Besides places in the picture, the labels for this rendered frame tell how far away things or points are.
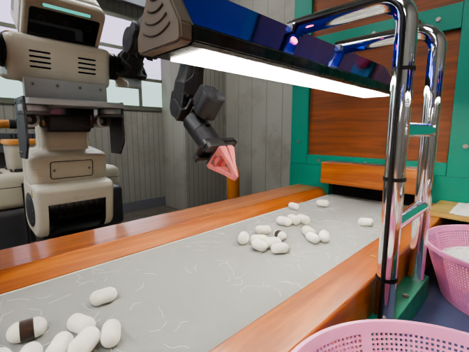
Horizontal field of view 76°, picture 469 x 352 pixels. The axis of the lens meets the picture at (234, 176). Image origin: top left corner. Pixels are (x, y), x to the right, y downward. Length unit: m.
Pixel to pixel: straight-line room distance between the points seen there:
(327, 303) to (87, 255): 0.38
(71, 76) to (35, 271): 0.66
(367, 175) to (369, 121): 0.18
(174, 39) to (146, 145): 3.55
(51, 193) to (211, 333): 0.74
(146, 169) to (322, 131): 3.00
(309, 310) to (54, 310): 0.31
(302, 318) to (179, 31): 0.31
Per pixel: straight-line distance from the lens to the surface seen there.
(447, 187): 0.97
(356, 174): 0.97
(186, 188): 3.62
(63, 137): 1.07
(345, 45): 0.62
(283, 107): 3.38
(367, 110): 1.04
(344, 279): 0.44
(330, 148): 1.08
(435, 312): 0.61
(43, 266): 0.55
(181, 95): 0.79
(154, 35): 0.34
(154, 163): 3.91
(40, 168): 1.03
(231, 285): 0.46
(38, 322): 0.41
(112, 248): 0.58
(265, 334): 0.33
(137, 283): 0.48
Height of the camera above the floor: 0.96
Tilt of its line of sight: 9 degrees down
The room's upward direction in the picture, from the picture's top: straight up
